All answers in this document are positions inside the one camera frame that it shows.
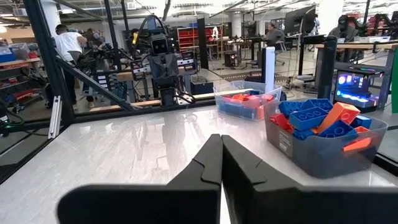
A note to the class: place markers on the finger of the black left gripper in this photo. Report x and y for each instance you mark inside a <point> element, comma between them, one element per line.
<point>158,67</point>
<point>169,67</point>

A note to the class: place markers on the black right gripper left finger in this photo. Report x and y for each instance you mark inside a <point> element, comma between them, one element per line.
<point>155,205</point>

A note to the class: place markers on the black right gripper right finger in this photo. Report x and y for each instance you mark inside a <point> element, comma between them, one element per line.
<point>295,205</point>

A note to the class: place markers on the blue medium brick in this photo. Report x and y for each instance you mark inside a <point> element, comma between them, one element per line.
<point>301,133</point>

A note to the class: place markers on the red long brick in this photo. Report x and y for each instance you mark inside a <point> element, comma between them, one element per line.
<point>281,121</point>

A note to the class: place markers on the blue long brick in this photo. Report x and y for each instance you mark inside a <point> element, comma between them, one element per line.
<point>337,130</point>
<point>290,107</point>
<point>360,121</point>
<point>308,118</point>
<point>320,104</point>

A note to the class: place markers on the orange long brick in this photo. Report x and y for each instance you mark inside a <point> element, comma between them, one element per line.
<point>357,144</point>
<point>339,115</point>

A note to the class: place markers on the red small brick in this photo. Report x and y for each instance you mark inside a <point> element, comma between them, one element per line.
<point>268,98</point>
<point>252,102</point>

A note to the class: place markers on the red storage shelf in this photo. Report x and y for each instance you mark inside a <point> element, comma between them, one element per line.
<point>192,39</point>

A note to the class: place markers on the black pillar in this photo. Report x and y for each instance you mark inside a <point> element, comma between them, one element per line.
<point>202,43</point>

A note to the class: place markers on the dark grey plastic bin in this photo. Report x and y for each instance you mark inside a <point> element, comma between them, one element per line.
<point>320,155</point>

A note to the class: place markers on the clear plastic bin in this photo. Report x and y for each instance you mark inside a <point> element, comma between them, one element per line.
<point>227,90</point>

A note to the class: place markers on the person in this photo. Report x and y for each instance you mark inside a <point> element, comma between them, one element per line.
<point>342,29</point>
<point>68,43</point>
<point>94,36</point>
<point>275,33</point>

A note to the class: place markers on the lit computer case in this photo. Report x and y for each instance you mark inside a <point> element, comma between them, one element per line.
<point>354,87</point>

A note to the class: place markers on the black monitor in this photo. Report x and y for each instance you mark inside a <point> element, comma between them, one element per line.
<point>298,19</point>

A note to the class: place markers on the clear storage box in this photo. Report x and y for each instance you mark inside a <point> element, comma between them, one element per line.
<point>21,50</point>

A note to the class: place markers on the blue storage box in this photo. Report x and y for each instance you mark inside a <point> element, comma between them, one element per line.
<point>6,55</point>

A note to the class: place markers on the green panel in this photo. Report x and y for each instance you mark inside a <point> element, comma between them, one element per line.
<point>395,81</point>

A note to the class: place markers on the wooden desk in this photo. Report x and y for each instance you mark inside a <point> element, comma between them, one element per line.
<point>357,46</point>

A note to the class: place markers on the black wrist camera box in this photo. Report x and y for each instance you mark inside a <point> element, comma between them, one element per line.
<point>159,46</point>

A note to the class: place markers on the black aluminium table frame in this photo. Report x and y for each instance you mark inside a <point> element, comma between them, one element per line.
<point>46,62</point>

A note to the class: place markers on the silver metal bracket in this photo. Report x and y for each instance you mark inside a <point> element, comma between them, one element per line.
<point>55,116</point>

